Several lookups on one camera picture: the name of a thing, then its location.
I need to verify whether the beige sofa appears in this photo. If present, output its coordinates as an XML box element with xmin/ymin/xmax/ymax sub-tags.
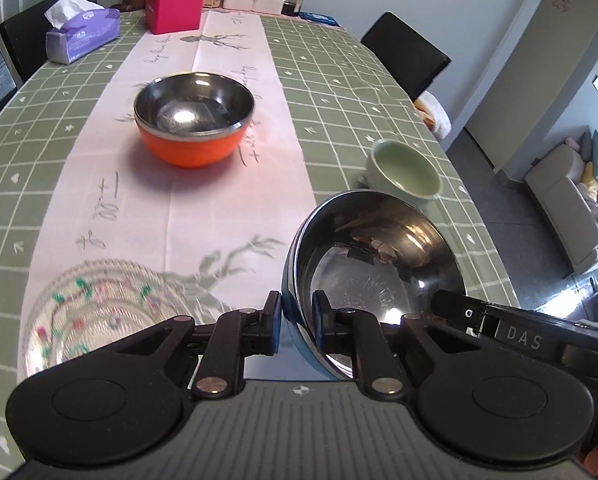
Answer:
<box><xmin>524</xmin><ymin>145</ymin><xmax>598</xmax><ymax>276</ymax></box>

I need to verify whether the white cloth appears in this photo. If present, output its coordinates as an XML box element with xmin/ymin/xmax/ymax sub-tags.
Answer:
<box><xmin>414</xmin><ymin>91</ymin><xmax>452</xmax><ymax>138</ymax></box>

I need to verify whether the white container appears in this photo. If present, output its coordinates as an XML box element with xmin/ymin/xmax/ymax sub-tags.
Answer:
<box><xmin>223</xmin><ymin>0</ymin><xmax>285</xmax><ymax>16</ymax></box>

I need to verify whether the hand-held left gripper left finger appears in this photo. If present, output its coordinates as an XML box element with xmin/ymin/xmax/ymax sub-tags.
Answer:
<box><xmin>99</xmin><ymin>291</ymin><xmax>283</xmax><ymax>402</ymax></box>

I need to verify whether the black chair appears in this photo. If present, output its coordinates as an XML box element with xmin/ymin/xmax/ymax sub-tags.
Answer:
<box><xmin>0</xmin><ymin>0</ymin><xmax>98</xmax><ymax>83</ymax></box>
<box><xmin>360</xmin><ymin>11</ymin><xmax>452</xmax><ymax>102</ymax></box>

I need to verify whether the cream door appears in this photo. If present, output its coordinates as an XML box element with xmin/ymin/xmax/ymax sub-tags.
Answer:
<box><xmin>466</xmin><ymin>0</ymin><xmax>598</xmax><ymax>171</ymax></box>

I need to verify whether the purple tissue pack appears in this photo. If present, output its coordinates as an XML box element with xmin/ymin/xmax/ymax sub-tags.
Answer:
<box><xmin>45</xmin><ymin>0</ymin><xmax>121</xmax><ymax>65</ymax></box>

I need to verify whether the green checked tablecloth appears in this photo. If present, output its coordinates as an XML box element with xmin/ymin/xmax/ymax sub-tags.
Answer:
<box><xmin>0</xmin><ymin>10</ymin><xmax>520</xmax><ymax>480</ymax></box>

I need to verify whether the blue packet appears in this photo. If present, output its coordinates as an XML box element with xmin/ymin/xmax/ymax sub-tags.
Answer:
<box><xmin>299</xmin><ymin>11</ymin><xmax>339</xmax><ymax>26</ymax></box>

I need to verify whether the white painted fruit plate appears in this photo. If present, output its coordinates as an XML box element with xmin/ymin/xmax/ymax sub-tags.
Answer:
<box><xmin>34</xmin><ymin>272</ymin><xmax>180</xmax><ymax>361</ymax></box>

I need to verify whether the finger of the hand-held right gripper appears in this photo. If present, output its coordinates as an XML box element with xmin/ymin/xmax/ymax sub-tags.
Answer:
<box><xmin>431</xmin><ymin>290</ymin><xmax>487</xmax><ymax>333</ymax></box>

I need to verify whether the pink box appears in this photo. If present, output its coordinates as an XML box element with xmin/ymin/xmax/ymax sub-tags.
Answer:
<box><xmin>146</xmin><ymin>0</ymin><xmax>206</xmax><ymax>35</ymax></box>

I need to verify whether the pink deer-print table runner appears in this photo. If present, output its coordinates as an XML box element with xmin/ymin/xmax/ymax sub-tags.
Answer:
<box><xmin>16</xmin><ymin>7</ymin><xmax>315</xmax><ymax>386</ymax></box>

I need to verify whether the orange steel-lined bowl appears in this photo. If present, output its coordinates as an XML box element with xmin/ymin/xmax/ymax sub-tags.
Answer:
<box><xmin>133</xmin><ymin>72</ymin><xmax>256</xmax><ymax>168</ymax></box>

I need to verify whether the pale green ceramic bowl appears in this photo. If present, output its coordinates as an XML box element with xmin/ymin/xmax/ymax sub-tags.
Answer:
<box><xmin>364</xmin><ymin>139</ymin><xmax>445</xmax><ymax>203</ymax></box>

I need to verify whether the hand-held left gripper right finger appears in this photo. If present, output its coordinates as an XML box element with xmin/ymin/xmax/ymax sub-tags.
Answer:
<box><xmin>311</xmin><ymin>290</ymin><xmax>480</xmax><ymax>402</ymax></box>

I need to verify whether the blue steel-lined bowl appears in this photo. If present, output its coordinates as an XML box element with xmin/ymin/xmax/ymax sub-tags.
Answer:
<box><xmin>281</xmin><ymin>190</ymin><xmax>467</xmax><ymax>381</ymax></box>

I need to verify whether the pink-flowered glass plate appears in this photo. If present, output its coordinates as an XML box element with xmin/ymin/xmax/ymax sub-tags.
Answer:
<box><xmin>23</xmin><ymin>258</ymin><xmax>200</xmax><ymax>378</ymax></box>

